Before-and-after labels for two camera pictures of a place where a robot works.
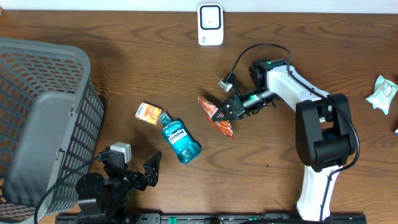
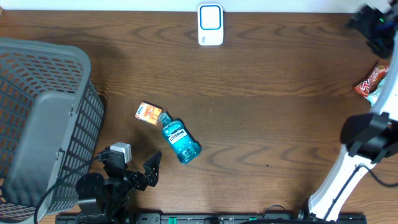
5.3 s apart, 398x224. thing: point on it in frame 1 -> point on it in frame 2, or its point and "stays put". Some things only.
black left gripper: x=152 y=173 stays put
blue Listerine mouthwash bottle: x=177 y=136 stays put
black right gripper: x=236 y=108 -> x=383 y=47
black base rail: x=207 y=218 stays put
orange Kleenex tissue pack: x=148 y=113 stays put
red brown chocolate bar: x=211 y=110 -> x=372 y=79
